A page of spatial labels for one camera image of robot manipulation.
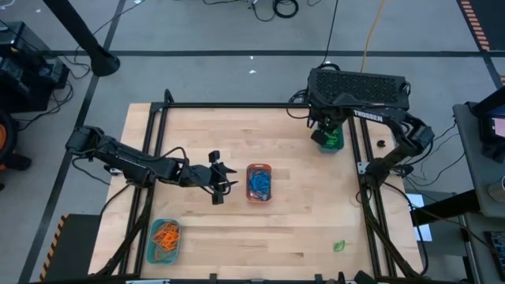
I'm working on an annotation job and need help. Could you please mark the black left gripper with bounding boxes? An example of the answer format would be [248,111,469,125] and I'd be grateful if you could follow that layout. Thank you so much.
[202,161,240,206]

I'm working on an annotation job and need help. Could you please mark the orange plastic basket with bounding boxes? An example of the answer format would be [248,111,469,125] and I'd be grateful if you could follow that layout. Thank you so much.
[245,163,273,204]

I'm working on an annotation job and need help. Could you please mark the grey-blue plastic basket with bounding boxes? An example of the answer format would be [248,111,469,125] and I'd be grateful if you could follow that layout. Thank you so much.
[318,120,346,154]

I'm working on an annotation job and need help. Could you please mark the black perforated computer case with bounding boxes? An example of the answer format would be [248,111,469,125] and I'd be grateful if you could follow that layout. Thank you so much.
[306,67,411,112]

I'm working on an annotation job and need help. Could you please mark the turquoise plastic basket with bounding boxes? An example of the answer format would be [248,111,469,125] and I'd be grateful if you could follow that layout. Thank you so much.
[144,218,182,265]

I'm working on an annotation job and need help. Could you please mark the black desk beam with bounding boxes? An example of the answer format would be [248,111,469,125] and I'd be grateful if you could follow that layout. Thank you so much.
[410,189,481,226]

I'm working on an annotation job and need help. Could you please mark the grey desk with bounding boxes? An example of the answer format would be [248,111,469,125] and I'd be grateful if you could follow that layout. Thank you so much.
[451,101,505,220]

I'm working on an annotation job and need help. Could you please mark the black monitor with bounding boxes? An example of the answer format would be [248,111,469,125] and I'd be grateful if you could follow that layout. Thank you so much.
[471,85,505,163]

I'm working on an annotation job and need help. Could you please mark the black pole round base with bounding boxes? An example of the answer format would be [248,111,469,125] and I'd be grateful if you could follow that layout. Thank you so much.
[41,0,122,78]

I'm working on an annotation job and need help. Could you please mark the black mat yellow striped edge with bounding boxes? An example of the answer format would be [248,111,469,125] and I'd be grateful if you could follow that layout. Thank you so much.
[38,213,103,283]

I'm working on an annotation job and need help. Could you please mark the black mat orange stripes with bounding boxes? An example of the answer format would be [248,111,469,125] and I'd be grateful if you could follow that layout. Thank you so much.
[456,0,505,53]

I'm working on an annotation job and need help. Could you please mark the black keyboard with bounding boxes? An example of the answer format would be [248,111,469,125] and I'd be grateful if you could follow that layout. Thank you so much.
[483,230,505,274]

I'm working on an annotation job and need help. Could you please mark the black orange wheeled device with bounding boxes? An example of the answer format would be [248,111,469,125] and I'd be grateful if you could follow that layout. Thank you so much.
[0,109,33,191]

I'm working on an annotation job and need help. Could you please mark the black equipment rack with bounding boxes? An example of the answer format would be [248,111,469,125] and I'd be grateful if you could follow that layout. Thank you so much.
[0,21,71,114]

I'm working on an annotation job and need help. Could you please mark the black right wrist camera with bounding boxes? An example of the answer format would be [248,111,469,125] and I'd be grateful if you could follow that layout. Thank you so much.
[310,129,330,146]

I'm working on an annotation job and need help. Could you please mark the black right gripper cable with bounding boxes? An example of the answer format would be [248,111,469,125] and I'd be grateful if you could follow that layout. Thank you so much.
[285,94,312,120]

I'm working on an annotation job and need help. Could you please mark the black hanging power cable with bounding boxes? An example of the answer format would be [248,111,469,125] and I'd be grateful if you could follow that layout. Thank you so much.
[317,0,340,71]

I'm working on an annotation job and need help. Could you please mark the yellow hanging cable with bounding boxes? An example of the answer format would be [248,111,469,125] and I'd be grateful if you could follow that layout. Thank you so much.
[359,0,387,73]

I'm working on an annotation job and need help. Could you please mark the coiled black cable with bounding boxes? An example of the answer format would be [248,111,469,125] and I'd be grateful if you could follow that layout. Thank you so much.
[271,0,300,20]

